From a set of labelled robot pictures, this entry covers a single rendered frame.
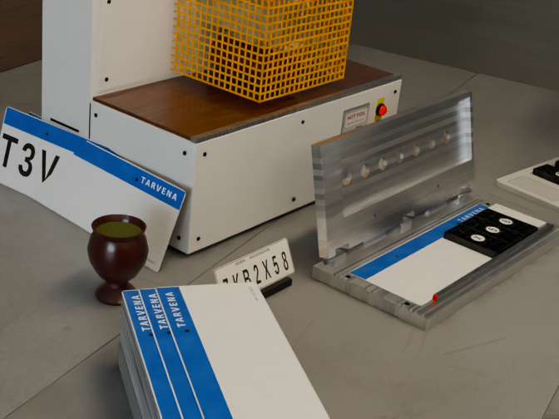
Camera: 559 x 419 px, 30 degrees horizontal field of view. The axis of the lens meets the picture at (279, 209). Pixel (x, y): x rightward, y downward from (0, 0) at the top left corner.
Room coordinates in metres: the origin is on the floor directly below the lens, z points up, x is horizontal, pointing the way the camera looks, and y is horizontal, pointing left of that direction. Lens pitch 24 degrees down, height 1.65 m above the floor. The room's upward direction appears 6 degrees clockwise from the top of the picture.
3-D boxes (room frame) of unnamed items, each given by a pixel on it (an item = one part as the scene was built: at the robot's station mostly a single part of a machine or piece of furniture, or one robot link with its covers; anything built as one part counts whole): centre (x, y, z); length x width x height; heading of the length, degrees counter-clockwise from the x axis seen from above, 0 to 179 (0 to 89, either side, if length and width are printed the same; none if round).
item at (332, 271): (1.52, -0.27, 0.92); 0.44 x 0.21 x 0.04; 143
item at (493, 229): (1.58, -0.36, 0.93); 0.10 x 0.05 x 0.01; 53
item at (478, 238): (1.54, -0.33, 0.93); 0.10 x 0.05 x 0.01; 53
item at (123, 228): (1.28, 0.22, 0.96); 0.09 x 0.09 x 0.11
